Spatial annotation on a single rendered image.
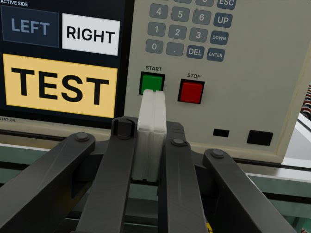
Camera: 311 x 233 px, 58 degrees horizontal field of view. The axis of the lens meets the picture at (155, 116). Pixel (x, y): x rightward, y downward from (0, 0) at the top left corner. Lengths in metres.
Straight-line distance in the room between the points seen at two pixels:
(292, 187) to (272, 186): 0.02
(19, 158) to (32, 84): 0.07
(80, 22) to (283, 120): 0.21
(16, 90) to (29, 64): 0.03
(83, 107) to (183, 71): 0.10
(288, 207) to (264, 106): 0.11
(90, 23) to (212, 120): 0.15
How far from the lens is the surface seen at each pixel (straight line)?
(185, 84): 0.26
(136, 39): 0.26
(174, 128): 0.16
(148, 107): 0.17
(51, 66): 0.28
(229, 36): 0.27
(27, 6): 0.28
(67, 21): 0.27
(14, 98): 0.31
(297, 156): 0.36
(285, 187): 0.31
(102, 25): 0.26
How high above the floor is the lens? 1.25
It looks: 22 degrees down
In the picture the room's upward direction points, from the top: 8 degrees clockwise
